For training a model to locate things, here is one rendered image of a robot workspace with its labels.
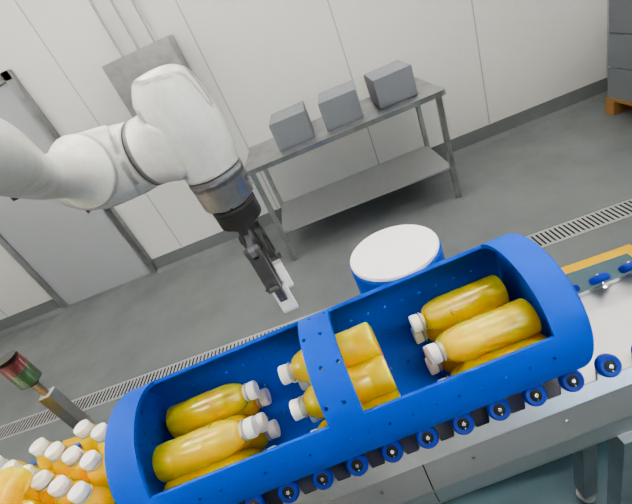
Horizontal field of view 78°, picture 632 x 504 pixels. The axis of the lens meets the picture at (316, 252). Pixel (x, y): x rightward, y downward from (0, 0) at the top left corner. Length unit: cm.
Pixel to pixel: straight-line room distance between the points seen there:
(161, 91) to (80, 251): 432
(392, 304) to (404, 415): 28
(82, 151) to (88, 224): 403
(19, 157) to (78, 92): 388
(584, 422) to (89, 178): 98
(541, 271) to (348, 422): 42
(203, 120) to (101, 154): 14
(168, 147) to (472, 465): 82
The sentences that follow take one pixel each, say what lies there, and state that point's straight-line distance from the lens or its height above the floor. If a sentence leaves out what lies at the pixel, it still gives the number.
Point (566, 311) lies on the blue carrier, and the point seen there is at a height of 117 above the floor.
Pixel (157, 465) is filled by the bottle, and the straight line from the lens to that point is 89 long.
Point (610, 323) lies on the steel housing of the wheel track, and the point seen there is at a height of 93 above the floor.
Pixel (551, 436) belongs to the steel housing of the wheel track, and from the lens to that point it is 99.
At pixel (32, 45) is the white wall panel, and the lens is 432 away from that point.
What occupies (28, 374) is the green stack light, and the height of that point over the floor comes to 119.
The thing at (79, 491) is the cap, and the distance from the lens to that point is 106.
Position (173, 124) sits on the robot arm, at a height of 166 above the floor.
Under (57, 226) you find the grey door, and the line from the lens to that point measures 478.
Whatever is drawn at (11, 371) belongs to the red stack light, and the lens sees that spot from 139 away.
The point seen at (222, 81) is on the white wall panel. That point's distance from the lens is 387.
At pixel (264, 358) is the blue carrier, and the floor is 110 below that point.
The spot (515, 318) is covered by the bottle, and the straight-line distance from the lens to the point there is 79.
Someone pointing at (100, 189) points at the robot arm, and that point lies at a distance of 61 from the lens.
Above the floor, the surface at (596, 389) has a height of 92.
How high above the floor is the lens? 172
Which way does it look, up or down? 30 degrees down
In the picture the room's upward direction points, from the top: 25 degrees counter-clockwise
